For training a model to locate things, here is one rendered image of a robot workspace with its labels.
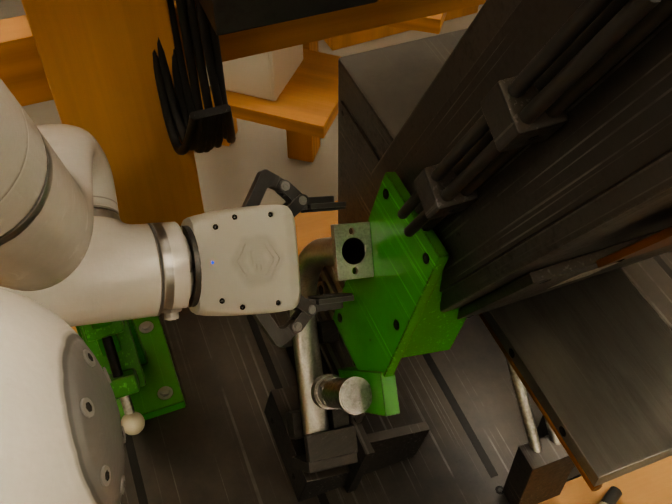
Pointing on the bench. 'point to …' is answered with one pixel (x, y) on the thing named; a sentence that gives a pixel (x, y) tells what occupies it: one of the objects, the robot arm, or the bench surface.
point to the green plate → (397, 291)
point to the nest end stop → (323, 463)
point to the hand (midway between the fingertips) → (336, 252)
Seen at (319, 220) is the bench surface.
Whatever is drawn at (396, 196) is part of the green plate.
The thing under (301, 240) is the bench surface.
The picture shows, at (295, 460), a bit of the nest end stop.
